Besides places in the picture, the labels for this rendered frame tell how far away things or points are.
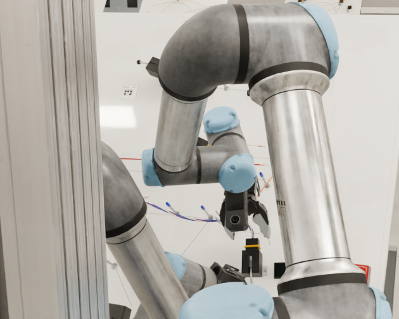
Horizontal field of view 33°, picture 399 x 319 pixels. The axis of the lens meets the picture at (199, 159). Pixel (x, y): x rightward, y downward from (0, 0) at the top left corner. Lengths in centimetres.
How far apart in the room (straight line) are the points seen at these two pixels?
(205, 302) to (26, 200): 48
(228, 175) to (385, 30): 80
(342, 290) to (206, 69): 35
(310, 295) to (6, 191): 53
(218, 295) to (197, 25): 37
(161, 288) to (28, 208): 73
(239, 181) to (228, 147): 7
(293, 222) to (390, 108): 95
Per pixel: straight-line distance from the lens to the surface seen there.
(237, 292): 84
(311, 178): 89
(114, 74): 204
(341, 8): 1072
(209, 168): 128
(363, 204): 168
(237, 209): 145
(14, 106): 37
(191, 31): 95
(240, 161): 128
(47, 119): 38
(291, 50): 94
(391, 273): 207
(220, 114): 137
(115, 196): 100
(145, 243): 106
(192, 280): 131
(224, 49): 93
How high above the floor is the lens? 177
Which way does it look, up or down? 15 degrees down
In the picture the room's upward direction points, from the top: 1 degrees counter-clockwise
